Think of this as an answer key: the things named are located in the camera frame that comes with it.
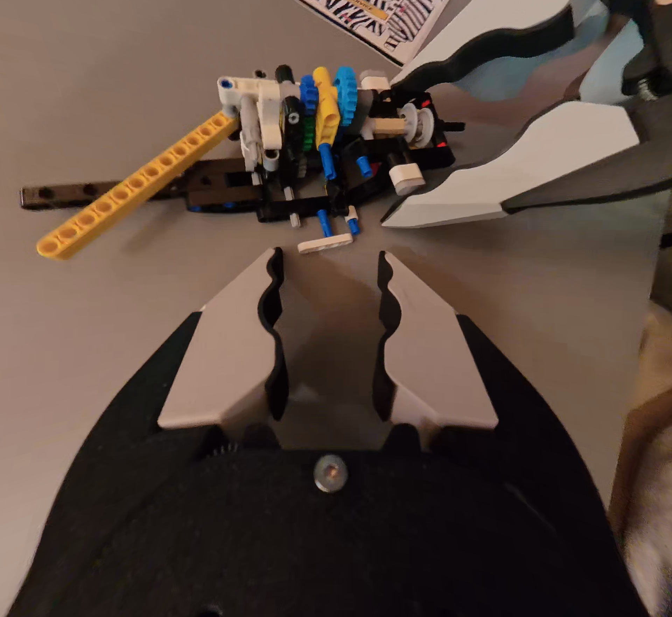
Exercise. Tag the partly built lego model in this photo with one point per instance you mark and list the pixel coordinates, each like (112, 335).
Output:
(325, 118)

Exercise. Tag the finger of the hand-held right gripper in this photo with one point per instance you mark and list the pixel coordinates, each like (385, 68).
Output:
(551, 155)
(514, 3)

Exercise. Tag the person's beige trousers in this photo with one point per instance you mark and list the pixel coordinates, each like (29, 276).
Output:
(651, 470)

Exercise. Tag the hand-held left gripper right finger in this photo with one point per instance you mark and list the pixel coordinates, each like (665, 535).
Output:
(435, 365)

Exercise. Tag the zebra striped sticker sheet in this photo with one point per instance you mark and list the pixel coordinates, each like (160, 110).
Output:
(367, 13)

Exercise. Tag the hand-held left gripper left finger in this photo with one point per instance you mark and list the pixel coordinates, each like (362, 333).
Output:
(220, 365)

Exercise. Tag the small white lego beam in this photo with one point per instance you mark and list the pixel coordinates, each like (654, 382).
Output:
(325, 243)

